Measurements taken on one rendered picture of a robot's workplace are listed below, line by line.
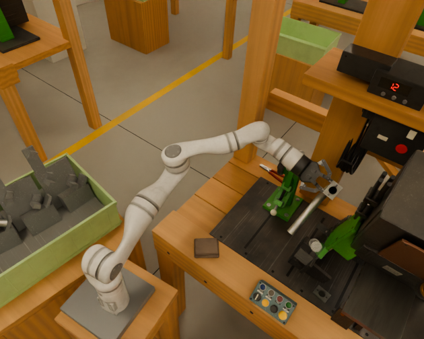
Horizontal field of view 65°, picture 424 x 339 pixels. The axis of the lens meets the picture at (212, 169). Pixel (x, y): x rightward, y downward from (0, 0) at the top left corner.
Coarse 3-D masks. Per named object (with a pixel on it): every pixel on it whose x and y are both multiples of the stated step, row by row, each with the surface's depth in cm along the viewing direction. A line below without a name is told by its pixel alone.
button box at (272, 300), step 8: (264, 280) 126; (256, 288) 121; (272, 288) 120; (264, 296) 119; (272, 296) 118; (256, 304) 119; (272, 304) 118; (280, 304) 117; (296, 304) 118; (272, 312) 117; (288, 312) 116; (280, 320) 116
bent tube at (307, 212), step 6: (330, 186) 112; (336, 186) 113; (324, 192) 113; (330, 192) 118; (336, 192) 112; (318, 198) 126; (324, 198) 126; (330, 198) 113; (312, 204) 127; (318, 204) 127; (306, 210) 127; (312, 210) 127; (300, 216) 128; (306, 216) 127; (294, 222) 129; (300, 222) 127; (294, 228) 128; (294, 234) 129
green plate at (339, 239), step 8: (352, 216) 113; (344, 224) 115; (352, 224) 106; (360, 224) 102; (336, 232) 116; (344, 232) 107; (352, 232) 102; (328, 240) 117; (336, 240) 109; (344, 240) 108; (352, 240) 106; (328, 248) 113; (336, 248) 112; (344, 248) 110; (352, 248) 108; (344, 256) 112; (352, 256) 110
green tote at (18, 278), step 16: (32, 176) 153; (96, 192) 155; (0, 208) 150; (112, 208) 144; (80, 224) 134; (96, 224) 142; (112, 224) 150; (64, 240) 132; (80, 240) 140; (96, 240) 148; (32, 256) 124; (48, 256) 131; (64, 256) 138; (16, 272) 123; (32, 272) 129; (48, 272) 135; (0, 288) 121; (16, 288) 127; (0, 304) 125
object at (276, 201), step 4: (292, 184) 140; (280, 188) 144; (284, 188) 141; (288, 188) 140; (292, 188) 141; (280, 192) 144; (284, 192) 141; (288, 192) 143; (292, 192) 143; (276, 196) 145; (280, 196) 142; (284, 196) 144; (288, 196) 143; (276, 200) 142; (280, 200) 142; (284, 200) 143; (276, 204) 142; (280, 204) 141; (284, 204) 143
